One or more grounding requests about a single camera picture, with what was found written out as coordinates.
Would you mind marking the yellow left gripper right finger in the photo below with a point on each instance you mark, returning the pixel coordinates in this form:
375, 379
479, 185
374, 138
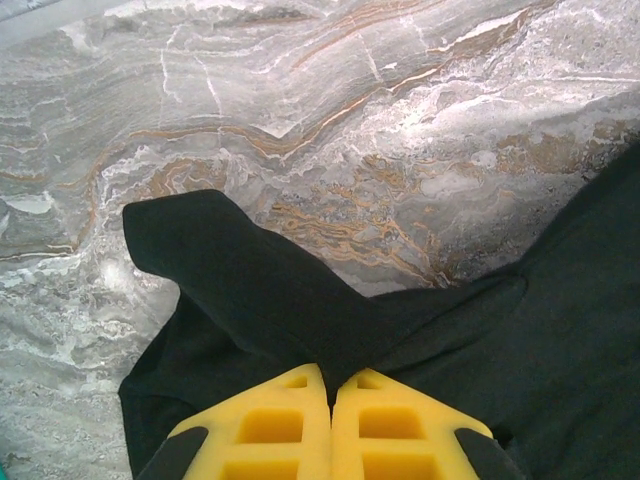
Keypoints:
440, 445

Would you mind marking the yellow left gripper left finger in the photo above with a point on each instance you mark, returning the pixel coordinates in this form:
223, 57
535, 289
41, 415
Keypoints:
225, 445

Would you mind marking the black printed t-shirt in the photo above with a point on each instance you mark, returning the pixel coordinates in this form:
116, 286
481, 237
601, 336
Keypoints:
250, 300

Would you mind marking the teal plastic mesh basket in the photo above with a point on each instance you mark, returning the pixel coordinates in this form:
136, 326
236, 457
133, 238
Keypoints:
1, 472

